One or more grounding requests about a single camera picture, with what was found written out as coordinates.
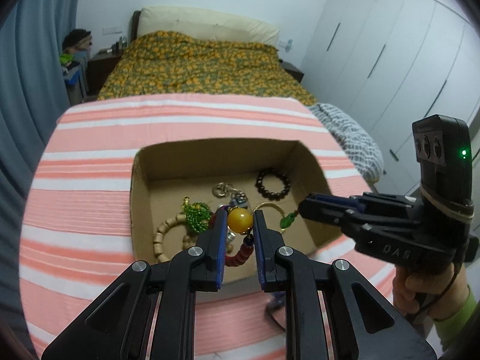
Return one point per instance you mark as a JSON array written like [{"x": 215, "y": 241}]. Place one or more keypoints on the blue curtain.
[{"x": 33, "y": 97}]

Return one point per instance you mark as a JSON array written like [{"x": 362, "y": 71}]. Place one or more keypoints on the cream padded headboard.
[{"x": 205, "y": 24}]

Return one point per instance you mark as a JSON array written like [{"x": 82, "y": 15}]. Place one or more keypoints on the dark right nightstand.
[{"x": 292, "y": 70}]

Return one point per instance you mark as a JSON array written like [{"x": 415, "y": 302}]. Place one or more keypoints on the grey white patterned blanket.
[{"x": 358, "y": 145}]

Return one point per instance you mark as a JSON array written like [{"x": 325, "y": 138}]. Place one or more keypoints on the pile of clothes with hat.
[{"x": 74, "y": 62}]

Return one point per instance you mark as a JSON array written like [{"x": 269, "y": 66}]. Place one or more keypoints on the white wardrobe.
[{"x": 388, "y": 63}]

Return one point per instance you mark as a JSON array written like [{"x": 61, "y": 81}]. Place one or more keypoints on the dark left nightstand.
[{"x": 99, "y": 68}]

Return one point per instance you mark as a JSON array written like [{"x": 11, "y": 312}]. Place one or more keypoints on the striped pink white cloth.
[{"x": 115, "y": 173}]

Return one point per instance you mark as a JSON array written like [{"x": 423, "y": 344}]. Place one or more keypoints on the metal keyring with charm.
[{"x": 235, "y": 196}]

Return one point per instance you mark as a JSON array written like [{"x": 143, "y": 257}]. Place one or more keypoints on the black camera module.
[{"x": 443, "y": 150}]

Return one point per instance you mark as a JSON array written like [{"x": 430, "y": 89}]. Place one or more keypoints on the open cardboard box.
[{"x": 225, "y": 202}]

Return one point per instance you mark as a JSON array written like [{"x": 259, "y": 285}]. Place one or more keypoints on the right hand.
[{"x": 407, "y": 285}]

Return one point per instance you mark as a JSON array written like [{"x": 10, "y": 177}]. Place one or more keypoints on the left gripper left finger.
[{"x": 148, "y": 308}]

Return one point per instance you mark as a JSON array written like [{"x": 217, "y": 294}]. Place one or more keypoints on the gold bangle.
[{"x": 272, "y": 205}]

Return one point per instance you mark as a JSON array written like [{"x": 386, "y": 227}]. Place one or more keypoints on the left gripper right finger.
[{"x": 332, "y": 311}]

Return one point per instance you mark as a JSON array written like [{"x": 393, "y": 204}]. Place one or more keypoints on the dark nightstand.
[
  {"x": 99, "y": 68},
  {"x": 292, "y": 70}
]

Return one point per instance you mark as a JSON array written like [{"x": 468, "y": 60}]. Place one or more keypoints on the green sleeved right forearm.
[{"x": 457, "y": 318}]

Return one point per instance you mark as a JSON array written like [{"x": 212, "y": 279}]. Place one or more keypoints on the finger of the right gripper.
[
  {"x": 324, "y": 201},
  {"x": 322, "y": 213}
]

